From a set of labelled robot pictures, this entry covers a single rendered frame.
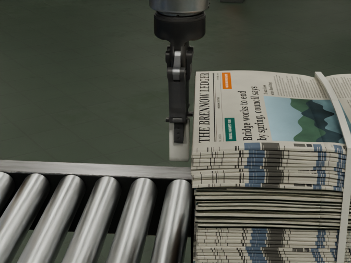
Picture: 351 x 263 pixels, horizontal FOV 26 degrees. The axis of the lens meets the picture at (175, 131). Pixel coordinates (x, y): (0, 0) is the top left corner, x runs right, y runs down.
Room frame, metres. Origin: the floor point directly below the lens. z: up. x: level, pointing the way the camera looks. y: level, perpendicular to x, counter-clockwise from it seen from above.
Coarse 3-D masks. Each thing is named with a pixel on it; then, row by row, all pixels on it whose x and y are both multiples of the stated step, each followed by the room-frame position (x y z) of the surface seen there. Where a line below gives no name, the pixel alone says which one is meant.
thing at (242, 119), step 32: (224, 96) 0.99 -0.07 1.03; (256, 96) 0.99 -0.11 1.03; (288, 96) 1.00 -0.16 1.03; (224, 128) 0.88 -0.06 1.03; (256, 128) 0.88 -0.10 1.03; (288, 128) 0.88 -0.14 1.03; (192, 160) 0.84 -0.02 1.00; (224, 160) 0.82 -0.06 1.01; (256, 160) 0.82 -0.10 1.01; (288, 160) 0.82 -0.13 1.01; (320, 160) 0.82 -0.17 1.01; (224, 192) 0.83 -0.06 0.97; (256, 192) 0.83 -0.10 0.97; (288, 192) 0.83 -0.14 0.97; (320, 192) 0.82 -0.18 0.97; (224, 224) 0.83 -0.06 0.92; (256, 224) 0.83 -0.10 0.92; (288, 224) 0.82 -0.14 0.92; (192, 256) 0.94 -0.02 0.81; (224, 256) 0.83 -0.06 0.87; (256, 256) 0.83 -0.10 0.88; (288, 256) 0.83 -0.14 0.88
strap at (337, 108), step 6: (318, 72) 1.11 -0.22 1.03; (318, 78) 1.07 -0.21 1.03; (324, 78) 1.06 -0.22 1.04; (324, 84) 1.02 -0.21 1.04; (330, 90) 0.99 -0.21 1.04; (330, 96) 0.96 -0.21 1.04; (336, 102) 0.94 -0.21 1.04; (336, 108) 0.92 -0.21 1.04; (336, 114) 0.90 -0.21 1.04; (342, 114) 0.90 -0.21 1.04; (342, 120) 0.89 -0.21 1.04; (342, 126) 0.87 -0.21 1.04; (342, 132) 0.86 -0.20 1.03; (348, 132) 0.86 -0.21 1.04; (348, 138) 0.84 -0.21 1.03; (348, 144) 0.83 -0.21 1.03
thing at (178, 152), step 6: (186, 126) 1.07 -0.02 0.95; (186, 132) 1.07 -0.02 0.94; (186, 138) 1.07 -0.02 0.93; (174, 144) 1.08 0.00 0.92; (180, 144) 1.08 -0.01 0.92; (186, 144) 1.07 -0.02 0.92; (174, 150) 1.08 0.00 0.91; (180, 150) 1.08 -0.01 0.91; (186, 150) 1.07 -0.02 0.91; (174, 156) 1.08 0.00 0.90; (180, 156) 1.08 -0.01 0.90; (186, 156) 1.07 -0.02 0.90
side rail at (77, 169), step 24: (0, 168) 1.25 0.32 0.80; (24, 168) 1.25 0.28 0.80; (48, 168) 1.25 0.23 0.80; (72, 168) 1.25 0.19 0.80; (96, 168) 1.25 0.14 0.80; (120, 168) 1.25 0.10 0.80; (144, 168) 1.25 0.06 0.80; (168, 168) 1.25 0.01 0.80; (0, 216) 1.24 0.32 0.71; (120, 216) 1.22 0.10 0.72
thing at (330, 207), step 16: (304, 80) 1.07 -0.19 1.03; (336, 80) 1.07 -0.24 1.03; (320, 96) 1.01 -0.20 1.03; (336, 96) 1.01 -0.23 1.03; (320, 112) 0.94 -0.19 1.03; (320, 128) 0.88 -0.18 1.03; (336, 128) 0.88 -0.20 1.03; (336, 144) 0.84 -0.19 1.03; (336, 160) 0.82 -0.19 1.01; (336, 176) 0.82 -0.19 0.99; (336, 192) 0.83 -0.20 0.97; (320, 208) 0.82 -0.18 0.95; (336, 208) 0.82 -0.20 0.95; (320, 224) 0.82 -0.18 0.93; (336, 224) 0.82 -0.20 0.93; (320, 240) 0.83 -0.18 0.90; (336, 240) 0.83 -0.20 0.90; (320, 256) 0.83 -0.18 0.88; (336, 256) 0.83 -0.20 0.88
